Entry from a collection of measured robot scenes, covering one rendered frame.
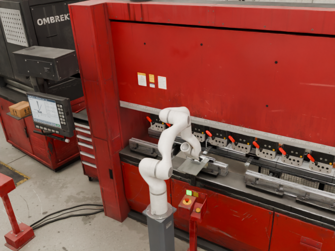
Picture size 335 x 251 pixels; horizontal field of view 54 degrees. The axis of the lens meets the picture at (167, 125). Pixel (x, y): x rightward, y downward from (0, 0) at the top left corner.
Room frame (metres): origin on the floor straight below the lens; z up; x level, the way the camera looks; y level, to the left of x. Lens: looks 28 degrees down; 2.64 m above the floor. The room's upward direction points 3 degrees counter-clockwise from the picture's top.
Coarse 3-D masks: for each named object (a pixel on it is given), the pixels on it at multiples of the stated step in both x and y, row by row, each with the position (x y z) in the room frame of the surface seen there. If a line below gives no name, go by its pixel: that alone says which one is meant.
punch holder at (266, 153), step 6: (258, 138) 2.20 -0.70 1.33; (258, 144) 2.20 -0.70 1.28; (264, 144) 2.17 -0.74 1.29; (270, 144) 2.15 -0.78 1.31; (276, 144) 2.13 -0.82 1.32; (258, 150) 2.19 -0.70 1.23; (264, 150) 2.17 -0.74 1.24; (270, 150) 2.15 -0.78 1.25; (276, 150) 2.17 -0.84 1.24; (264, 156) 2.16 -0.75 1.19; (270, 156) 2.14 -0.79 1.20
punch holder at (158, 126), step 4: (152, 116) 2.73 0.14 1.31; (156, 116) 2.71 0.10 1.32; (152, 120) 2.73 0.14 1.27; (156, 120) 2.71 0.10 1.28; (160, 120) 2.69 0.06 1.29; (156, 124) 2.71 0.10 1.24; (160, 124) 2.68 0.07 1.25; (164, 124) 2.66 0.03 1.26; (152, 128) 2.73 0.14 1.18; (156, 128) 2.71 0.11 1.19; (160, 128) 2.68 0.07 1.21; (164, 128) 2.66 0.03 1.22
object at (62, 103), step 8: (40, 96) 2.66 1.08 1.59; (48, 96) 2.64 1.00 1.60; (56, 96) 2.70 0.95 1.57; (56, 104) 2.57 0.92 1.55; (64, 104) 2.54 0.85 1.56; (64, 112) 2.53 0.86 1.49; (64, 120) 2.54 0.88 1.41; (72, 120) 2.62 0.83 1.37; (40, 128) 2.71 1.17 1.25; (48, 128) 2.65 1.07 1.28; (56, 128) 2.60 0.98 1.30; (64, 128) 2.55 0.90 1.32; (72, 128) 2.57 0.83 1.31
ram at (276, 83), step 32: (128, 32) 2.83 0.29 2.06; (160, 32) 2.66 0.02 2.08; (192, 32) 2.50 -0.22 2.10; (224, 32) 2.37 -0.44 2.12; (256, 32) 2.24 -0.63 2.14; (288, 32) 2.19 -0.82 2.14; (128, 64) 2.85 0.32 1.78; (160, 64) 2.67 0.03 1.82; (192, 64) 2.51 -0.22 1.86; (224, 64) 2.36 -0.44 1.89; (256, 64) 2.23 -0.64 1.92; (288, 64) 2.12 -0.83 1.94; (320, 64) 2.02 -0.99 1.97; (128, 96) 2.87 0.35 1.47; (160, 96) 2.68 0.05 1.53; (192, 96) 2.51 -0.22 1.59; (224, 96) 2.36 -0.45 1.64; (256, 96) 2.22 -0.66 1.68; (288, 96) 2.10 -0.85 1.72; (320, 96) 2.00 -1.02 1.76; (224, 128) 2.35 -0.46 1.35; (256, 128) 2.21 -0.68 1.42; (288, 128) 2.09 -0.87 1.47; (320, 128) 1.98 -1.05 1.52
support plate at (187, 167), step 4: (188, 160) 2.44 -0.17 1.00; (204, 160) 2.43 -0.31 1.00; (208, 160) 2.43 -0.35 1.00; (184, 164) 2.38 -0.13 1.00; (188, 164) 2.38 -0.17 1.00; (192, 164) 2.38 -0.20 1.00; (196, 164) 2.37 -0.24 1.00; (200, 164) 2.37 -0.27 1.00; (204, 164) 2.37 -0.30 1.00; (180, 168) 2.33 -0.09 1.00; (184, 168) 2.32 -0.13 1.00; (188, 168) 2.32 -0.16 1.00; (192, 168) 2.32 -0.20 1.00; (196, 168) 2.32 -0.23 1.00; (200, 168) 2.31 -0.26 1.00; (188, 172) 2.26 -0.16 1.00; (192, 172) 2.26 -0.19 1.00; (196, 172) 2.26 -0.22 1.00
